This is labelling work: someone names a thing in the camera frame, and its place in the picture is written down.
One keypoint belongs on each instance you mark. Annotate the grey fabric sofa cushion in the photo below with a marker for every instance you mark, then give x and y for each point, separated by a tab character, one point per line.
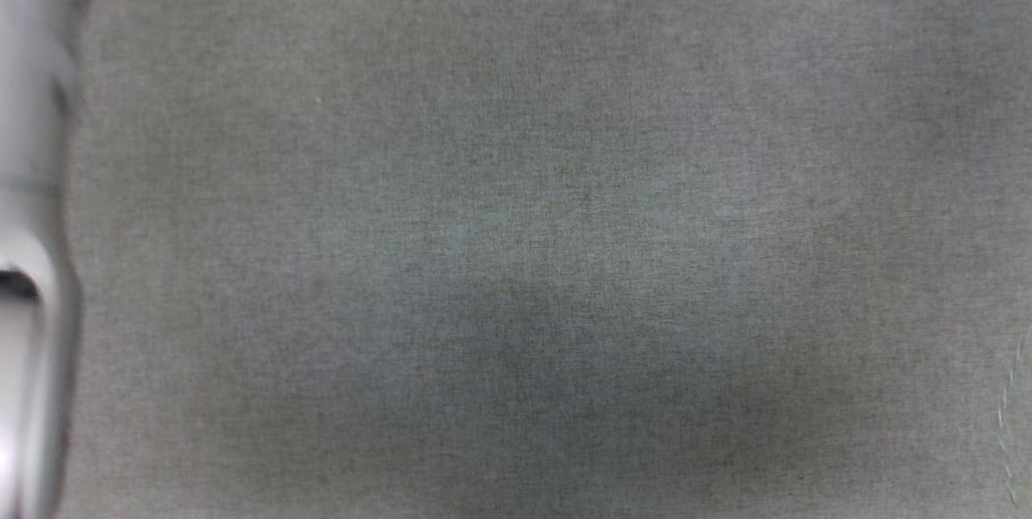
564	221

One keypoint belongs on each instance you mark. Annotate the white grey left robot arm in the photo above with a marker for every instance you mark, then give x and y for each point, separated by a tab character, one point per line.
24	140

